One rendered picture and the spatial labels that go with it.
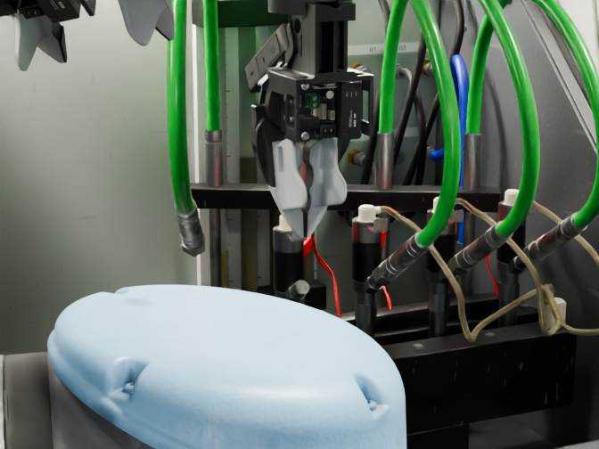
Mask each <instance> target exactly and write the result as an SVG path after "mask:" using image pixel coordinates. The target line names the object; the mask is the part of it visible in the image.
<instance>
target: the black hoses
mask: <svg viewBox="0 0 599 449"><path fill-rule="evenodd" d="M451 1H452V3H453V6H454V8H455V16H456V32H455V40H454V43H453V47H452V50H451V54H450V56H449V59H448V62H449V65H450V62H451V58H452V56H453V55H456V54H459V52H460V48H461V45H462V42H463V37H464V9H463V7H462V4H461V1H460V0H451ZM378 3H379V5H380V7H381V9H382V15H383V19H384V26H385V39H386V34H387V28H388V23H389V19H390V8H389V5H388V2H387V0H378ZM426 50H427V46H426V43H425V40H424V37H423V33H422V31H421V37H420V44H419V48H418V53H417V57H416V62H415V66H414V72H412V71H411V70H410V69H401V70H400V71H399V75H400V76H406V78H407V81H408V84H409V88H408V92H407V96H406V101H405V104H404V108H403V110H402V114H401V118H400V121H399V124H398V130H397V133H396V136H395V140H394V144H395V147H394V152H395V154H394V169H395V166H396V163H397V159H398V154H399V151H400V147H401V144H402V141H403V138H404V134H405V131H406V125H407V122H408V119H409V115H410V112H411V109H412V106H413V103H414V108H415V113H416V118H417V125H418V135H419V142H418V144H417V146H416V149H415V152H414V156H413V158H412V160H411V163H410V165H409V168H408V170H407V172H406V176H405V179H404V182H403V183H402V185H410V184H411V183H412V180H413V178H414V173H415V171H416V176H415V181H414V185H423V176H424V169H425V162H426V152H427V140H428V138H429V135H430V132H431V129H432V126H433V123H434V121H435V118H436V116H437V114H438V111H439V107H440V103H439V93H438V91H437V93H436V96H435V98H434V101H433V104H432V105H431V110H430V112H429V115H428V118H427V119H426V122H425V117H424V112H423V104H422V99H421V96H420V92H419V88H418V84H419V80H420V76H421V74H422V69H423V63H424V59H425V54H426ZM381 81H382V73H381V77H380V83H379V87H378V93H377V98H376V103H375V108H374V113H373V136H370V137H369V142H368V146H367V152H366V156H365V158H364V159H363V164H364V169H363V174H362V179H361V183H360V184H369V179H370V175H371V176H372V184H373V185H376V163H375V161H374V160H373V157H374V153H375V147H376V143H377V132H379V122H380V97H381ZM337 212H338V215H340V216H344V217H345V219H346V221H347V224H348V225H349V227H352V219H353V218H354V217H356V216H358V211H354V214H353V216H352V214H351V212H350V211H340V210H337ZM397 212H398V213H399V214H400V215H401V216H404V217H406V218H412V217H413V216H414V214H415V212H406V211H397Z"/></svg>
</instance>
